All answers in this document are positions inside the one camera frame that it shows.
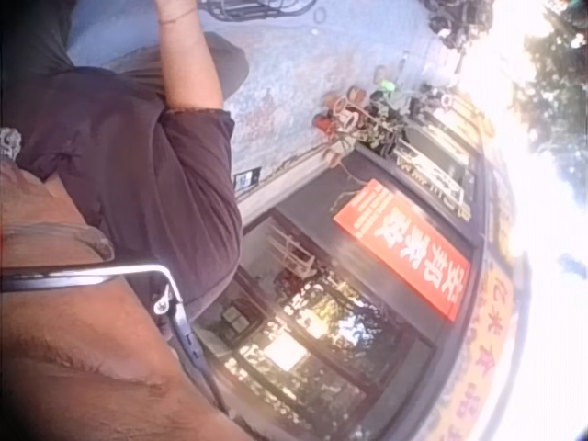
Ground person's right hand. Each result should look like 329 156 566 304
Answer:
154 0 199 12

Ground person's legs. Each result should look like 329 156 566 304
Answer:
109 30 252 106

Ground cluster of potted plants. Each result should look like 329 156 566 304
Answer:
313 77 417 167

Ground wooden rack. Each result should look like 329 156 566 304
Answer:
267 223 318 279

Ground parked motorbikes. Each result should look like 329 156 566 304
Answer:
423 0 496 51

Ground shop window with posters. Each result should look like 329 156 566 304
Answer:
393 107 481 221

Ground red sign with white print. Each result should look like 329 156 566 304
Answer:
333 178 473 322

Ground dark shop front door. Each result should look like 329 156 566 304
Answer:
191 151 483 441

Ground green tree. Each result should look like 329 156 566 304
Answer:
521 0 588 143

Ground yellow shop banner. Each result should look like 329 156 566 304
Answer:
435 91 523 441

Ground thin wrist bracelet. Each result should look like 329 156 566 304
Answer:
157 6 199 26

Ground black metal frame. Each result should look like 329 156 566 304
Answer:
198 0 319 23

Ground small black wall box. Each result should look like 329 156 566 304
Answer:
232 167 264 191

